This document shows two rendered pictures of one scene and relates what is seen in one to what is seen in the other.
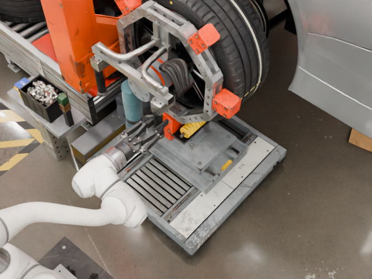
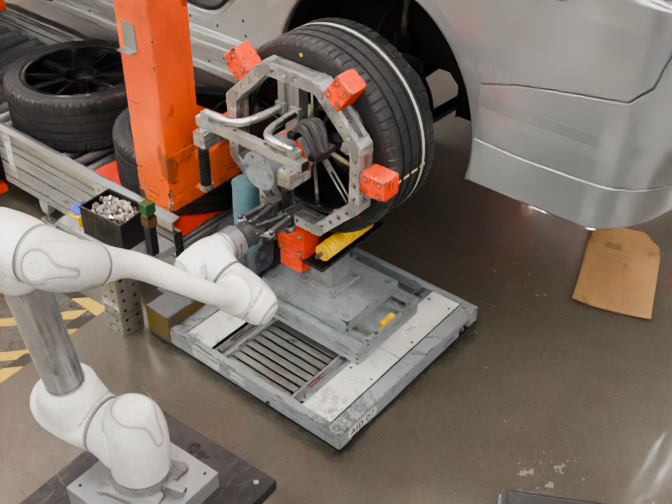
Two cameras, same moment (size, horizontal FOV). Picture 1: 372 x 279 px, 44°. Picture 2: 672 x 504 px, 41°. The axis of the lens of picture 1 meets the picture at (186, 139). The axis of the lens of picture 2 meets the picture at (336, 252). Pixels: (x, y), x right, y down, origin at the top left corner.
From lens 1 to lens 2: 1.00 m
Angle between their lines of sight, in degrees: 16
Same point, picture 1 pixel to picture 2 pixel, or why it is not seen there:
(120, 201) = (243, 279)
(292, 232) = (493, 417)
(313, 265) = (530, 458)
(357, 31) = (537, 68)
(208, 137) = (357, 283)
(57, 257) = not seen: hidden behind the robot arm
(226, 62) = (375, 123)
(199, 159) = (345, 310)
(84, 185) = (192, 264)
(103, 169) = (217, 247)
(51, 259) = not seen: hidden behind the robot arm
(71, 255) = not seen: hidden behind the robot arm
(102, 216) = (220, 289)
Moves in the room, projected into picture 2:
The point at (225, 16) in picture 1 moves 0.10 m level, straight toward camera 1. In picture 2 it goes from (371, 67) to (369, 82)
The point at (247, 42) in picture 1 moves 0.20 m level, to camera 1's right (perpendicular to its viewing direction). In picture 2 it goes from (402, 101) to (469, 101)
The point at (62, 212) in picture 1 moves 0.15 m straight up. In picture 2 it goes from (170, 270) to (164, 217)
